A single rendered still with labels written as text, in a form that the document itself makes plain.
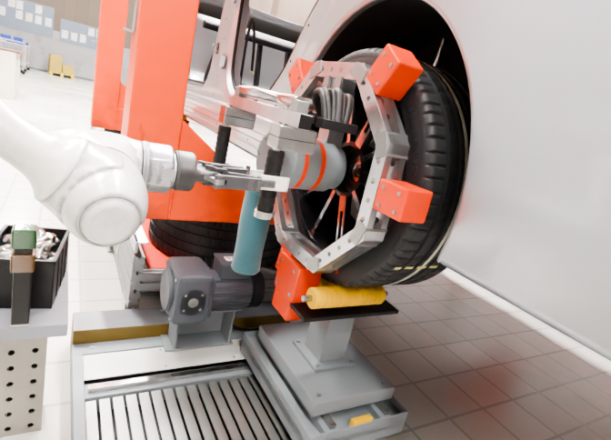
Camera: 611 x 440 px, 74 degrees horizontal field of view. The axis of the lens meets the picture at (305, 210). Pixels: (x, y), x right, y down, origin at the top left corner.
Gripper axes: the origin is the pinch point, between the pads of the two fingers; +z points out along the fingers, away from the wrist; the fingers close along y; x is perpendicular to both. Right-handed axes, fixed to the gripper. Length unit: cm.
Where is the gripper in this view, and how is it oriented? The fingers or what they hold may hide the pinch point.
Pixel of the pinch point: (269, 180)
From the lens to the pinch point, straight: 87.2
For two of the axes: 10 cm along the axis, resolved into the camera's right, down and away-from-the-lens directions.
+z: 8.5, 0.6, 5.2
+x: 2.2, -9.4, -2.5
